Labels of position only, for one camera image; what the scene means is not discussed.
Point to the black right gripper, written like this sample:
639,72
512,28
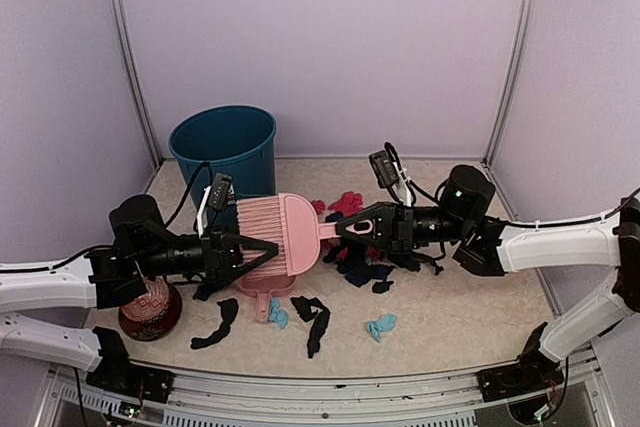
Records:
400,222

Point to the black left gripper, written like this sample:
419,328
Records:
221,254

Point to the pink plastic dustpan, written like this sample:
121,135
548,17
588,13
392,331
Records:
263,289

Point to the pink plastic hand brush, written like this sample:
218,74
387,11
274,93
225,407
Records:
289,221

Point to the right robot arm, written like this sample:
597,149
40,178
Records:
493,247

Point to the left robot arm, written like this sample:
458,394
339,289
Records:
107,276

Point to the large pink scrap back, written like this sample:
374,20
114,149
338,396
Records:
348,204

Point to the black and blue scrap pile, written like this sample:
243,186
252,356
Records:
360,264

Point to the black scrap front left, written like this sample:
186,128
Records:
229,309

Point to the light blue scrap near dustpan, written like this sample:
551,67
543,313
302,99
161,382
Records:
277,315

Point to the dark blue scrap left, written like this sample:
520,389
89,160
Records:
205,290

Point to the small pink scrap back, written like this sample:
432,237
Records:
318,205

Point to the black scrap front centre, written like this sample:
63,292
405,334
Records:
314,311

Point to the light blue scrap front right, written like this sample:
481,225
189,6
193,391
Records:
384,324

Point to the blue plastic waste bin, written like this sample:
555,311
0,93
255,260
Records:
235,140

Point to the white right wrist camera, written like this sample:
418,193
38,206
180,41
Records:
391,176

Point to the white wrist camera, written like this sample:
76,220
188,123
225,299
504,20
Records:
216,198
391,176

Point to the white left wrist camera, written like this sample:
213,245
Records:
216,198

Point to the front aluminium rail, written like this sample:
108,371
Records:
199,398

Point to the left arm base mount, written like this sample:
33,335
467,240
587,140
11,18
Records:
117,374

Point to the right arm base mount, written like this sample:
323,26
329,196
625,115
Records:
530,372

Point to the right aluminium frame post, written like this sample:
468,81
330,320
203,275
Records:
514,65

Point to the aluminium frame post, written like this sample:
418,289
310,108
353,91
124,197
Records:
141,113
514,65

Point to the left aluminium frame post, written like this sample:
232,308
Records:
141,113

